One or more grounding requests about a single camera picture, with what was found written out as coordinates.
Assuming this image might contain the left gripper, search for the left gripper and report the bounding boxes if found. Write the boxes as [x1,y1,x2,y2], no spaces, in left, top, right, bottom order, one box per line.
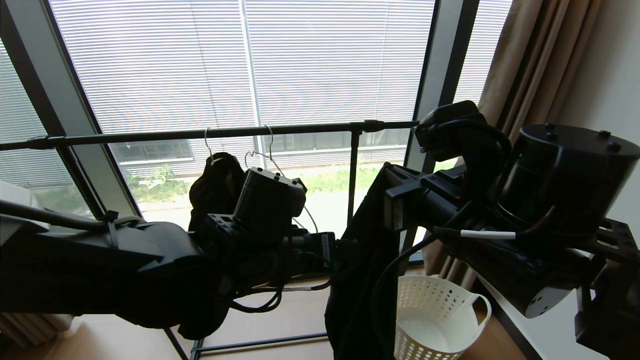
[281,231,339,281]

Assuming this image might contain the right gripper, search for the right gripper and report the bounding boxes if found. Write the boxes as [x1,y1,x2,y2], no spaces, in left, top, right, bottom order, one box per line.
[384,165,468,231]

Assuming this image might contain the black garment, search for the black garment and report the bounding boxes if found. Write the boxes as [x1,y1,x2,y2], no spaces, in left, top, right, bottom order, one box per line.
[325,162,416,360]

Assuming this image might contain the black shorts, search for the black shorts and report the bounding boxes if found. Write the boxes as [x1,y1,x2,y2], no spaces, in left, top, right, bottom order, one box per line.
[177,152,247,341]

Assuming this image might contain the pink clothes hanger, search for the pink clothes hanger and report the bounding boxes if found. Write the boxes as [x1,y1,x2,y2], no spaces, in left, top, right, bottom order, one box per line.
[203,127,224,166]
[244,125,319,235]

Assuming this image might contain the white laundry basket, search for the white laundry basket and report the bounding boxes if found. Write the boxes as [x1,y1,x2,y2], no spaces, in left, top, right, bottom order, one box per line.
[394,275,492,360]

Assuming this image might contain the black clothes rack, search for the black clothes rack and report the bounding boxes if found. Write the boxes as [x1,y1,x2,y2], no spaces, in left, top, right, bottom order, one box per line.
[0,120,420,360]

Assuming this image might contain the brown curtain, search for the brown curtain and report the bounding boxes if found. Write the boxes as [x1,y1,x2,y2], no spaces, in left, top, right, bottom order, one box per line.
[422,0,601,291]

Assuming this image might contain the window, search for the window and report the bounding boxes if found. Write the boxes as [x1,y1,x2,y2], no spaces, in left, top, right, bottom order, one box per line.
[0,0,513,266]

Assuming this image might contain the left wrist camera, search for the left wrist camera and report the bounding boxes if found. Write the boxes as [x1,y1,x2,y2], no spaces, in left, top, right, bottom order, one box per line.
[232,167,307,237]

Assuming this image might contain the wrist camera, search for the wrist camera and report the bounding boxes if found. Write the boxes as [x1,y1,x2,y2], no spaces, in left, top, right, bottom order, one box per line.
[415,100,512,168]
[232,167,307,237]

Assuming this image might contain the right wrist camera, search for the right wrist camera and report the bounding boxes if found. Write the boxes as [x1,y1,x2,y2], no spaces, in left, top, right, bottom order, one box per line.
[415,100,512,168]

